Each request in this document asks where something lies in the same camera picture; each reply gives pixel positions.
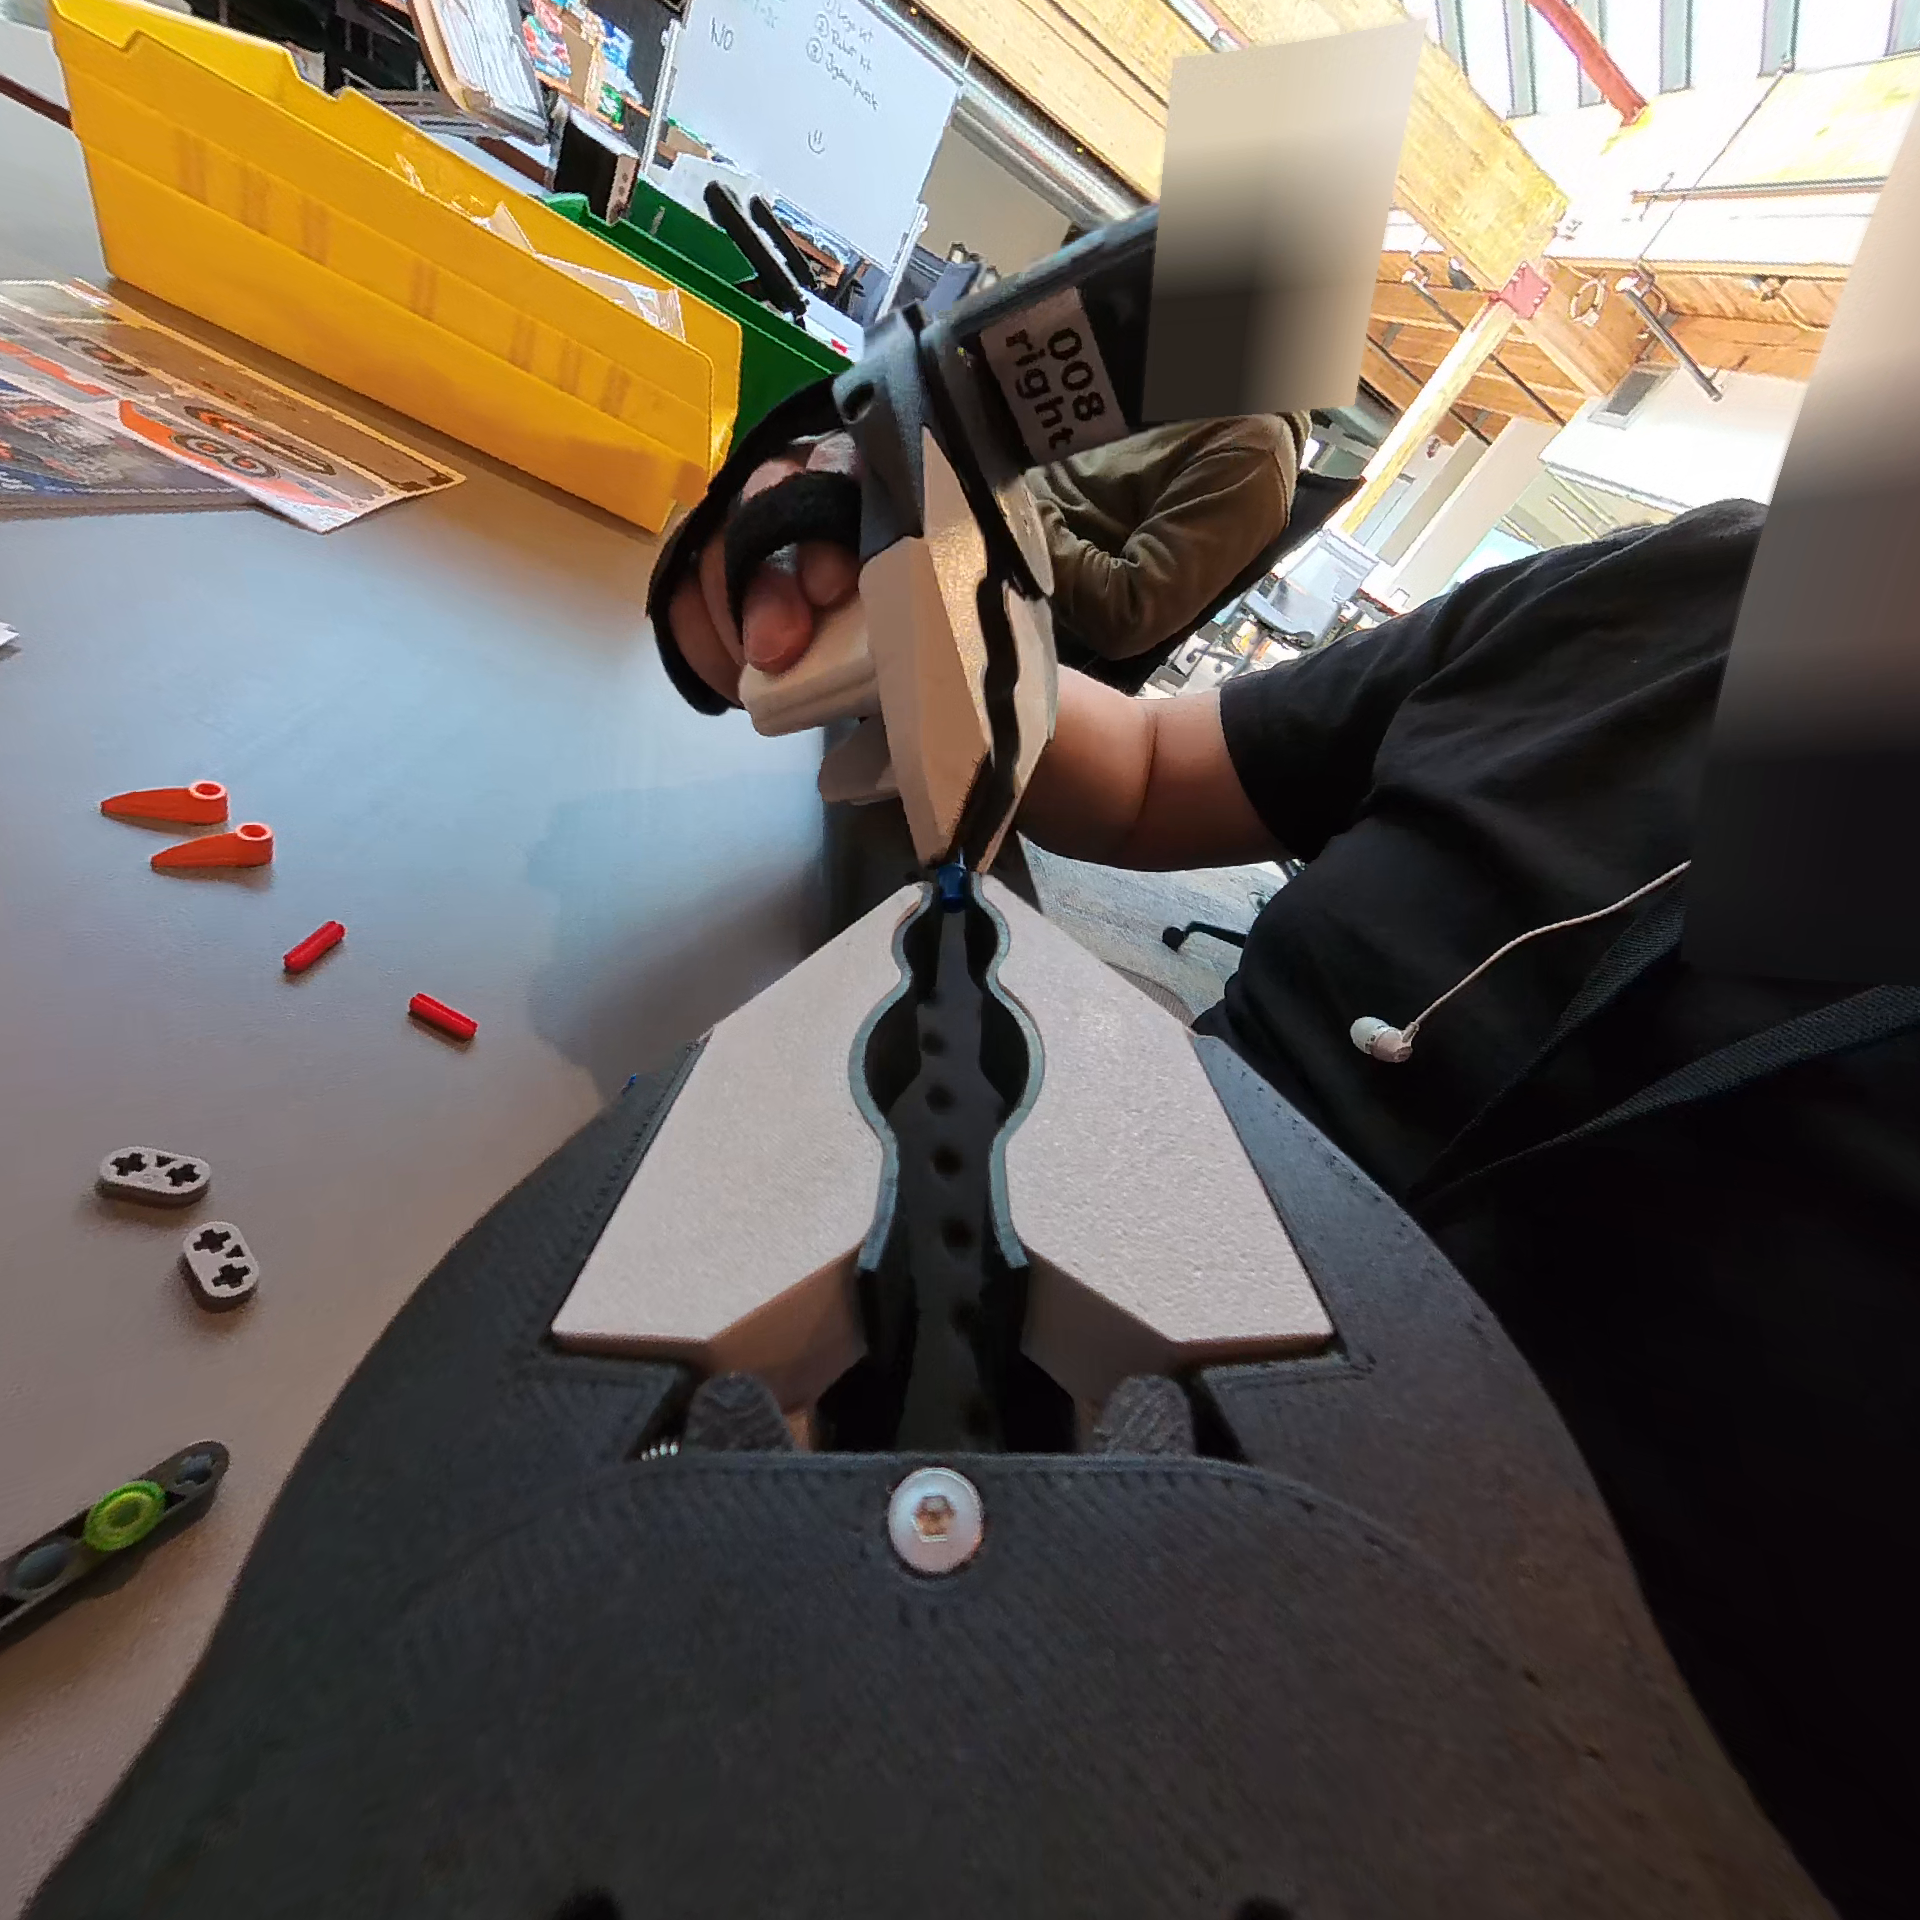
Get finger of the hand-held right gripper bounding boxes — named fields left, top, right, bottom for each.
left=859, top=429, right=1018, bottom=864
left=961, top=587, right=1063, bottom=880

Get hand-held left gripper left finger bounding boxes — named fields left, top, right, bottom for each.
left=551, top=883, right=939, bottom=1454

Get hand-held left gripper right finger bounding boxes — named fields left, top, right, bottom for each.
left=968, top=873, right=1338, bottom=1453

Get person's right forearm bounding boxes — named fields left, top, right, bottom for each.
left=1014, top=662, right=1293, bottom=877

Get grey desk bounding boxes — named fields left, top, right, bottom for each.
left=0, top=46, right=904, bottom=1863

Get person's right hand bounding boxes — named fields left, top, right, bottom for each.
left=669, top=435, right=873, bottom=712

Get black perforated chair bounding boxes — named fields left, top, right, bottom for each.
left=823, top=795, right=1053, bottom=1454

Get whiteboard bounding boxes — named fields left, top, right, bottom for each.
left=662, top=0, right=962, bottom=279

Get black devices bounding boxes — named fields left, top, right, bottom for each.
left=703, top=181, right=819, bottom=320

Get green plastic bin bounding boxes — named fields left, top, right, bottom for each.
left=544, top=176, right=858, bottom=454

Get person's black shirt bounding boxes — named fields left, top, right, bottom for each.
left=1191, top=499, right=1920, bottom=1920

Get clear plastic bags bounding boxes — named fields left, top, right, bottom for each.
left=481, top=202, right=689, bottom=346

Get light grey two-hole beam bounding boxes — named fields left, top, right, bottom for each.
left=96, top=1145, right=214, bottom=1210
left=182, top=1221, right=264, bottom=1312

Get large window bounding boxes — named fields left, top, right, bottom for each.
left=1425, top=0, right=1920, bottom=122

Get red pipe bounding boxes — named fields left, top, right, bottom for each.
left=1523, top=0, right=1654, bottom=126

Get yellow plastic bin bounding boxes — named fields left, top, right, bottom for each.
left=46, top=0, right=745, bottom=535

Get black beam, green bushing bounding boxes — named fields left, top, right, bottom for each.
left=0, top=1441, right=232, bottom=1653

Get orange sticker sheet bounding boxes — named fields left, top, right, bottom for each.
left=0, top=278, right=466, bottom=535

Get closed blue booklet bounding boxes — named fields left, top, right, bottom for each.
left=0, top=375, right=272, bottom=507

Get thin white cable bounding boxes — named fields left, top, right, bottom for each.
left=1346, top=857, right=1695, bottom=1069

